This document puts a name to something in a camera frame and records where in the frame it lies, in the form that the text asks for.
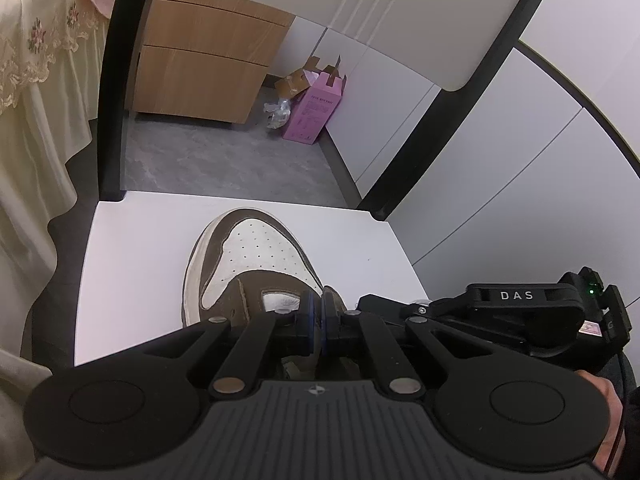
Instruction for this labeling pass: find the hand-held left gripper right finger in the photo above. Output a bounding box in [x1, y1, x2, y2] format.
[320, 285, 482, 397]

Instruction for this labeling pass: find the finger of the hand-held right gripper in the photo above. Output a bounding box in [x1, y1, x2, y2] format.
[357, 293, 437, 322]

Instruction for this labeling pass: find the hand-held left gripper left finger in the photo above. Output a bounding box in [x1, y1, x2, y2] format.
[142, 292, 322, 397]

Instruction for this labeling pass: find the brown and white sneaker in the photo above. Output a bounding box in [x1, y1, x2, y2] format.
[180, 208, 362, 382]

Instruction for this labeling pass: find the person's right hand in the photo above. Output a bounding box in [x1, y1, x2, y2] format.
[575, 370, 626, 467]

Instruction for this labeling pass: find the pink cardboard box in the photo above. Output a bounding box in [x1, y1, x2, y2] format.
[280, 71, 349, 147]

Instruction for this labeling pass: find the crumpled clear plastic wrap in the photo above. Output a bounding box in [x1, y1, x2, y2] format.
[263, 98, 295, 132]

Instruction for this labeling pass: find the brown cardboard box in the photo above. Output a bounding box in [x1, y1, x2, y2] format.
[272, 55, 342, 102]

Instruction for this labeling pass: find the wooden drawer cabinet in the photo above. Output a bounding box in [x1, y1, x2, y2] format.
[131, 0, 297, 126]

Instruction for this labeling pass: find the bed with cream quilted cover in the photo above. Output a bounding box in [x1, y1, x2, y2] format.
[0, 0, 126, 461]

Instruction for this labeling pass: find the white chair with black frame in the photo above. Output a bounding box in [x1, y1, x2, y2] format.
[74, 0, 567, 369]

